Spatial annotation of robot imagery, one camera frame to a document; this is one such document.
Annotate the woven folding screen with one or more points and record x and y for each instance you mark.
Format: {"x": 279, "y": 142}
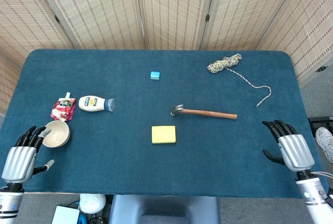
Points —
{"x": 104, "y": 8}

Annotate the red spouted food pouch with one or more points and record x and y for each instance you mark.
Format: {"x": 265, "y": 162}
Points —
{"x": 62, "y": 109}

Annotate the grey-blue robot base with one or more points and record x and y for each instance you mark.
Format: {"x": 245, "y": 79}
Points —
{"x": 164, "y": 208}

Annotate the white round object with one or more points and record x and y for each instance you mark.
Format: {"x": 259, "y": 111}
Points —
{"x": 92, "y": 203}

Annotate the white sneaker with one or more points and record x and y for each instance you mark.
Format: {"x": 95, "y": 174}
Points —
{"x": 325, "y": 141}

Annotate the black screen hinge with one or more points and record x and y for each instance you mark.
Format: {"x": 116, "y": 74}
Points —
{"x": 207, "y": 17}
{"x": 56, "y": 18}
{"x": 321, "y": 68}

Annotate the blue carpet table cover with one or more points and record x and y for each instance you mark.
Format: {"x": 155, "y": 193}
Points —
{"x": 117, "y": 156}

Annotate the beige bowl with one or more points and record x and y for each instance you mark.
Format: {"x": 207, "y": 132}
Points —
{"x": 58, "y": 135}

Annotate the yellow sponge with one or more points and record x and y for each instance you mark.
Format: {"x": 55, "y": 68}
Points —
{"x": 164, "y": 134}

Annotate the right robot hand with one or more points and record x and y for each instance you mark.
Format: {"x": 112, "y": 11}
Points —
{"x": 296, "y": 151}

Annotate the white mayonnaise bottle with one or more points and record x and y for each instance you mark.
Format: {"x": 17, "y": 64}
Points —
{"x": 91, "y": 103}

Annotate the small blue cube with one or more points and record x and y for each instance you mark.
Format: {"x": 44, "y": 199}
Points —
{"x": 155, "y": 75}

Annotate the white flat box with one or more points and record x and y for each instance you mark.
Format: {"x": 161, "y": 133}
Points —
{"x": 65, "y": 215}

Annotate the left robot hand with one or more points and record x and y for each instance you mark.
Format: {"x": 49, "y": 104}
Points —
{"x": 19, "y": 161}

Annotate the black floor stand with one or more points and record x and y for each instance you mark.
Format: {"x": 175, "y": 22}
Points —
{"x": 321, "y": 120}

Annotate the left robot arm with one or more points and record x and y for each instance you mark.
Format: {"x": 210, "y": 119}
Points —
{"x": 7, "y": 203}

